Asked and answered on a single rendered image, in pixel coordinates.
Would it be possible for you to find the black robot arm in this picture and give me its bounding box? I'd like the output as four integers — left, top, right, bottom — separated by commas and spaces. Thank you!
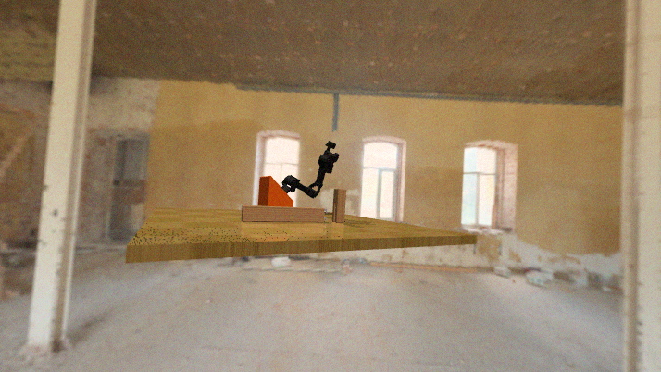
281, 153, 339, 198

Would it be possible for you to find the wooden post with slot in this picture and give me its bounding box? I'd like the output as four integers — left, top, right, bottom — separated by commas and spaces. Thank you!
332, 189, 346, 223

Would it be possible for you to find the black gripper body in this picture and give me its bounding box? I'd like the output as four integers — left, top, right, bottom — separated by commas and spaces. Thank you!
324, 141, 336, 155

